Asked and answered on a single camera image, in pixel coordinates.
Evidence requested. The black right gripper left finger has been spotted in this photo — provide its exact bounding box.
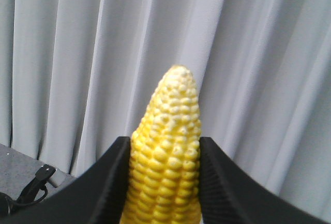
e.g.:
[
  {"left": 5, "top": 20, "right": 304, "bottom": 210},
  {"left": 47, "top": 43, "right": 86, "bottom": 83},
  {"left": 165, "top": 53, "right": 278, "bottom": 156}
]
[{"left": 1, "top": 137, "right": 130, "bottom": 223}]

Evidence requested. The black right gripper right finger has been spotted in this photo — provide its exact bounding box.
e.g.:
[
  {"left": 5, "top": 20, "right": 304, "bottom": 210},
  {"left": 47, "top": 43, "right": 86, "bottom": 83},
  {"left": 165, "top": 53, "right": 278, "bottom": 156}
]
[{"left": 199, "top": 137, "right": 325, "bottom": 223}]

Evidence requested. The white pleated curtain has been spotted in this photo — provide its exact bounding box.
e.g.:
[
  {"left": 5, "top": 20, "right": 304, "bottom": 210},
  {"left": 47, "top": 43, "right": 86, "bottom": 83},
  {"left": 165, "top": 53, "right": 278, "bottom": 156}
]
[{"left": 1, "top": 0, "right": 330, "bottom": 220}]

